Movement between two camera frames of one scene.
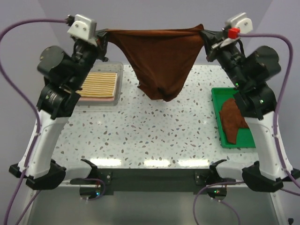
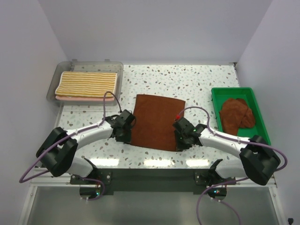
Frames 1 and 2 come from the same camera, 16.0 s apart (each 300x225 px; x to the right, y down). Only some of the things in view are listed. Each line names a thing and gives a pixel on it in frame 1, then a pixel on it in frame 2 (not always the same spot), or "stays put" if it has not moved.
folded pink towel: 105,99 stays put
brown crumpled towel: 232,120 stays put
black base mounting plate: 196,179 stays put
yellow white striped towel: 99,85 stays put
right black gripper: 213,37 to 180,147
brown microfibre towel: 163,58 to 153,126
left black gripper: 101,34 to 126,138
